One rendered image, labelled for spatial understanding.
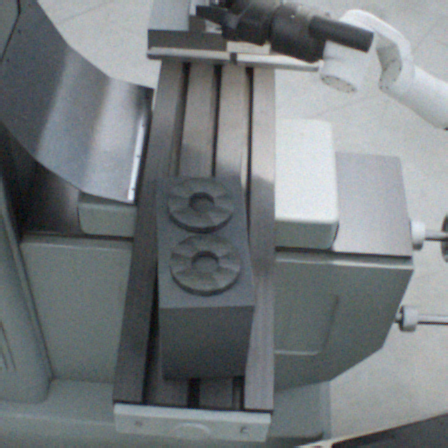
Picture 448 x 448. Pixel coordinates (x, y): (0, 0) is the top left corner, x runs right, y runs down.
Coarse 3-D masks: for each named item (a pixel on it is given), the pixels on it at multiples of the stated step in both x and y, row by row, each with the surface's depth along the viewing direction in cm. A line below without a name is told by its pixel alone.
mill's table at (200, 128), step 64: (192, 64) 156; (192, 128) 144; (256, 128) 145; (256, 192) 135; (256, 256) 126; (128, 320) 117; (256, 320) 119; (128, 384) 111; (192, 384) 114; (256, 384) 112
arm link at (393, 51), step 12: (348, 12) 120; (360, 12) 118; (372, 24) 118; (384, 24) 119; (384, 36) 119; (396, 36) 120; (384, 48) 123; (396, 48) 120; (408, 48) 121; (384, 60) 125; (396, 60) 123; (408, 60) 121; (384, 72) 126; (396, 72) 122; (408, 72) 121; (384, 84) 124; (396, 84) 121; (408, 84) 121; (396, 96) 123
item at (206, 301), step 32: (160, 192) 109; (192, 192) 107; (224, 192) 108; (160, 224) 105; (192, 224) 104; (224, 224) 105; (160, 256) 102; (192, 256) 101; (224, 256) 101; (160, 288) 99; (192, 288) 98; (224, 288) 98; (160, 320) 99; (192, 320) 100; (224, 320) 100; (160, 352) 106; (192, 352) 106; (224, 352) 107
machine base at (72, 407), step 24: (72, 384) 196; (96, 384) 197; (0, 408) 190; (24, 408) 191; (48, 408) 191; (72, 408) 192; (96, 408) 192; (288, 408) 195; (312, 408) 196; (0, 432) 192; (24, 432) 192; (48, 432) 192; (72, 432) 192; (96, 432) 191; (120, 432) 191; (288, 432) 191; (312, 432) 192
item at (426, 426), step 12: (420, 420) 154; (432, 420) 152; (444, 420) 152; (372, 432) 152; (384, 432) 151; (396, 432) 150; (408, 432) 150; (420, 432) 150; (432, 432) 151; (444, 432) 151; (336, 444) 149; (348, 444) 148; (360, 444) 147; (372, 444) 146; (384, 444) 146; (396, 444) 149; (408, 444) 149; (420, 444) 149; (432, 444) 149; (444, 444) 149
